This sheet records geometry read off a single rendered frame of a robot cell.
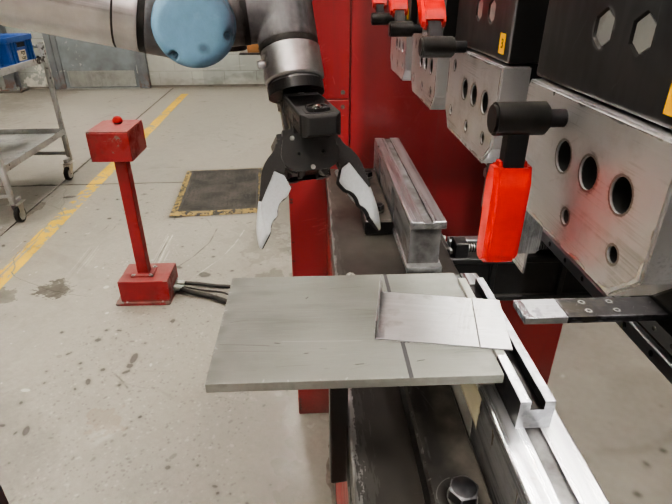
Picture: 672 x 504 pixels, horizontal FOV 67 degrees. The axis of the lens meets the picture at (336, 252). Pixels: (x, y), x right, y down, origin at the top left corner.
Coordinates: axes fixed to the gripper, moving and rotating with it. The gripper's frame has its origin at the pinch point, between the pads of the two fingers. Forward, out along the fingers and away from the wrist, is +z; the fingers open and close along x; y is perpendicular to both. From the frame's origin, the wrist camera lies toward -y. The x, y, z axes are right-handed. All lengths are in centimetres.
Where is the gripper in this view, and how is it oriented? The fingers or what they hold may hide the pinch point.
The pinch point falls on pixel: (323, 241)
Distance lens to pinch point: 62.1
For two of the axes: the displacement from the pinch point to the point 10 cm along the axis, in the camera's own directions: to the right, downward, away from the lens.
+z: 1.6, 9.9, 0.1
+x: -9.6, 1.5, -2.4
